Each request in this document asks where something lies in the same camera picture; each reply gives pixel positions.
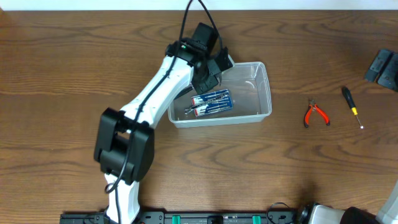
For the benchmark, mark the clear plastic container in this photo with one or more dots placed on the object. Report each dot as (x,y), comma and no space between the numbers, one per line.
(243,97)

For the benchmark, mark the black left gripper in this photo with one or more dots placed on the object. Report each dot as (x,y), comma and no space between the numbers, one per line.
(206,82)

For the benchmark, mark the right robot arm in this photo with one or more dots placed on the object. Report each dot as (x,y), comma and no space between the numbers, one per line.
(320,214)

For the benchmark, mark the blue screwdriver set case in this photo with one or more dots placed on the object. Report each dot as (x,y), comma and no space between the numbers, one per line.
(219,106)

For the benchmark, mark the chrome ring wrench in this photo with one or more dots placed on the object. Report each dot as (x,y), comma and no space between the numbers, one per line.
(213,98)

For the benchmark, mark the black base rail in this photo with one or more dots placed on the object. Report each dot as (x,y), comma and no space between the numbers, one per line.
(140,216)

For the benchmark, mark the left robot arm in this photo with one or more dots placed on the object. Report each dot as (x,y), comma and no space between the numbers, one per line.
(125,140)

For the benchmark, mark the black yellow screwdriver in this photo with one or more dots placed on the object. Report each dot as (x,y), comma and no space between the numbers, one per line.
(350,101)

